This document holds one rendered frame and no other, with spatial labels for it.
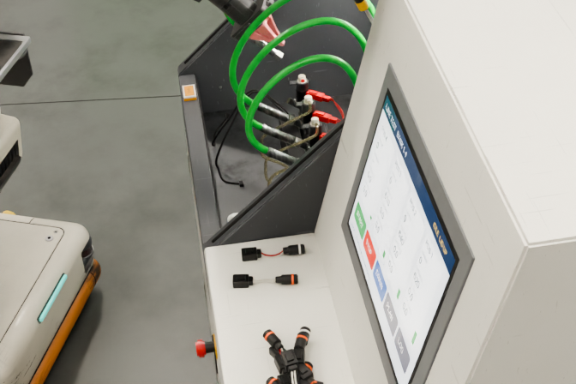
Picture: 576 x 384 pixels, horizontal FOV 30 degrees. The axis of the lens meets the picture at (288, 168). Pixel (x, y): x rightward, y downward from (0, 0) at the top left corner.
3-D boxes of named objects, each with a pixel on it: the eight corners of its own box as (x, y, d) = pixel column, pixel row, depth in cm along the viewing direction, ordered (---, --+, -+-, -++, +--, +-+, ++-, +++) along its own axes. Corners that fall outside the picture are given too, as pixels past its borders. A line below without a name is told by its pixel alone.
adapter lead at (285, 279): (232, 289, 201) (231, 280, 200) (233, 280, 203) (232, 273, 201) (297, 286, 201) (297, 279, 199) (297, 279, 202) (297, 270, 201)
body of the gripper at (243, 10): (268, 13, 218) (241, -10, 215) (237, 43, 223) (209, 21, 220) (273, -3, 223) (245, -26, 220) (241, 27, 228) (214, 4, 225)
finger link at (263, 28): (289, 45, 222) (255, 17, 219) (267, 66, 226) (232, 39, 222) (293, 28, 227) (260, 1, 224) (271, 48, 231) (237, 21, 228)
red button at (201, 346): (196, 348, 217) (194, 330, 214) (215, 345, 218) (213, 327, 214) (198, 368, 213) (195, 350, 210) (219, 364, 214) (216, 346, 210)
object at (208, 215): (184, 128, 273) (178, 75, 263) (201, 125, 274) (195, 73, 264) (209, 300, 225) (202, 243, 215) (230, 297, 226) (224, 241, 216)
